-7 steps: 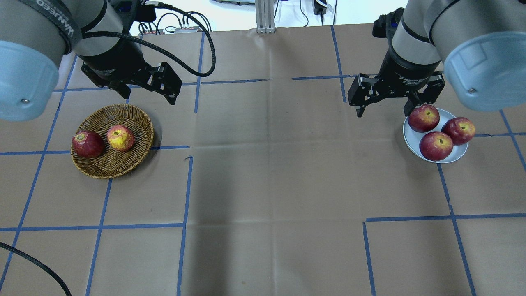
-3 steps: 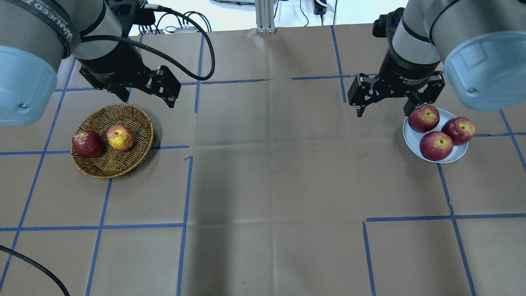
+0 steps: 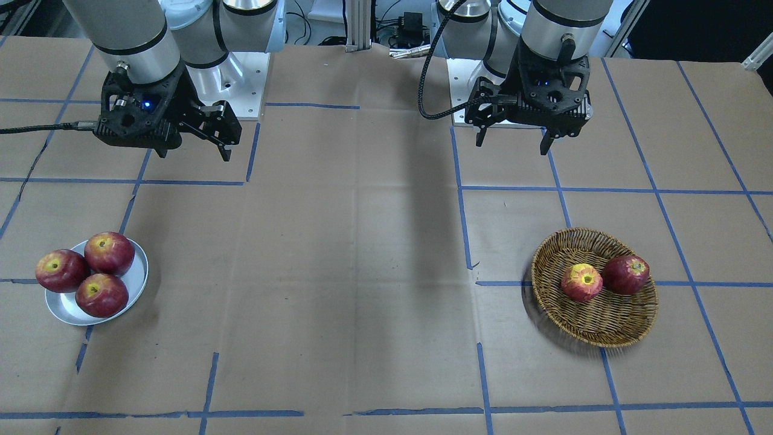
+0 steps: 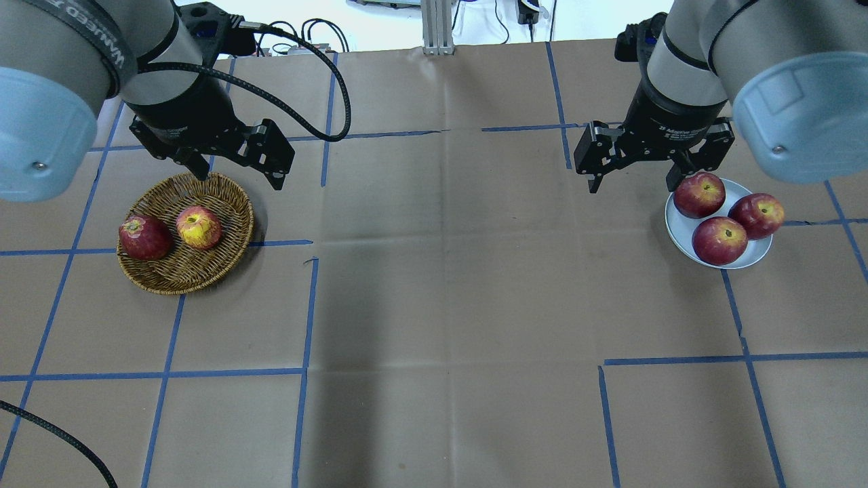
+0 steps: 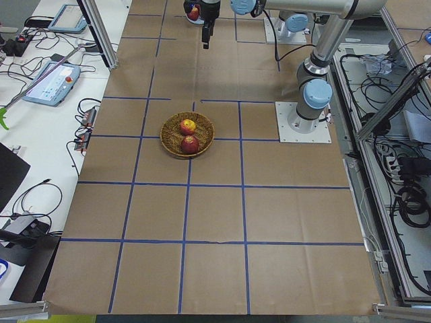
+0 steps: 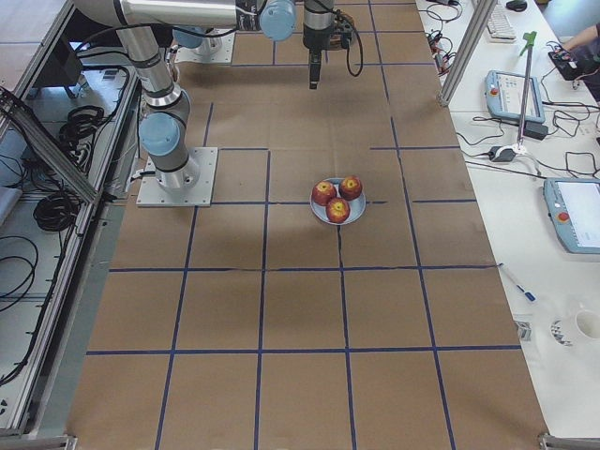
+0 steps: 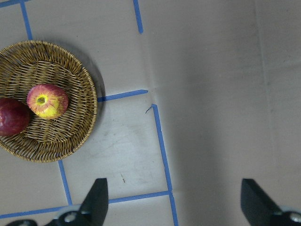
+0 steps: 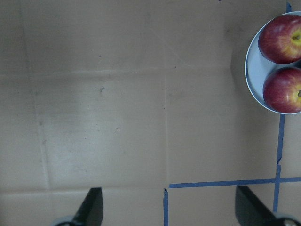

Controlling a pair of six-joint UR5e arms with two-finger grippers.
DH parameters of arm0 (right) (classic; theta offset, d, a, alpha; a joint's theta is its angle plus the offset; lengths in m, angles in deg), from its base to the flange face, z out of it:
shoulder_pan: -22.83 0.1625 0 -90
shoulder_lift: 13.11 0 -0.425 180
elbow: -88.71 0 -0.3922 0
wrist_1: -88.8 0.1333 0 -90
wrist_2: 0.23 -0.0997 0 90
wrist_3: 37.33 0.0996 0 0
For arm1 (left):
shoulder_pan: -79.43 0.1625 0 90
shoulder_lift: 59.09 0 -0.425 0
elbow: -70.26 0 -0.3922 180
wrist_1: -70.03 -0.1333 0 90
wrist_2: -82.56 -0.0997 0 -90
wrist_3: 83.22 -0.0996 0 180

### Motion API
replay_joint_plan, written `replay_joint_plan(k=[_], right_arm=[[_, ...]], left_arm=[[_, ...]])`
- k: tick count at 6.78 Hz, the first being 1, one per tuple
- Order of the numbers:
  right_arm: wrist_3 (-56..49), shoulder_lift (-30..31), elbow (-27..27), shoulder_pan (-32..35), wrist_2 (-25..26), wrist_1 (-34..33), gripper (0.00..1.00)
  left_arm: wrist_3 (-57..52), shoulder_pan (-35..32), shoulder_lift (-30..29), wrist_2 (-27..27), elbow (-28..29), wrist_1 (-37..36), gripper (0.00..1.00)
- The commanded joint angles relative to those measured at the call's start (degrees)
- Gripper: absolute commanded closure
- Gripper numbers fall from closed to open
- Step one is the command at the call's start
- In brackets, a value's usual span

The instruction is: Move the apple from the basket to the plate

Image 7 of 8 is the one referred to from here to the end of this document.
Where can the dark red apple in basket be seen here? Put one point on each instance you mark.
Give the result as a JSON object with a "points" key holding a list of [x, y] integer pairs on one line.
{"points": [[14, 116]]}

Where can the red yellow apple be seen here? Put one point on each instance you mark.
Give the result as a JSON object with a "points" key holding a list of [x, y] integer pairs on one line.
{"points": [[47, 101]]}

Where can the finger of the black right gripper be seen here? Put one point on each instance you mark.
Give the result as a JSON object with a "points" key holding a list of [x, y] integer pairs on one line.
{"points": [[260, 210]]}

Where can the wicker basket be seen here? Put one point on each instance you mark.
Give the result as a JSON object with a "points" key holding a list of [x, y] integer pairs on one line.
{"points": [[26, 64]]}

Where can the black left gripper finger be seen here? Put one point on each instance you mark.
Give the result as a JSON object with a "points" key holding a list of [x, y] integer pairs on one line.
{"points": [[93, 210]]}

